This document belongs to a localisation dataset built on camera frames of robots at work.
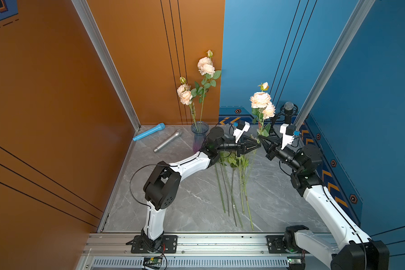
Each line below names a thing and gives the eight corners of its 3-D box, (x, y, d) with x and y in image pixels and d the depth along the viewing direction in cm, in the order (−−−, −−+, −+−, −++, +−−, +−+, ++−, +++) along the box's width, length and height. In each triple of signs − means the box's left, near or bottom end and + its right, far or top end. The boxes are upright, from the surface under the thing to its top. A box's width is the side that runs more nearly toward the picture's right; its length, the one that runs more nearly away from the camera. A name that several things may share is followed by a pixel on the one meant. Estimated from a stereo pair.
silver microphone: (154, 151, 109) (152, 148, 106) (180, 132, 119) (179, 128, 116) (157, 154, 107) (155, 150, 104) (183, 134, 118) (182, 130, 115)
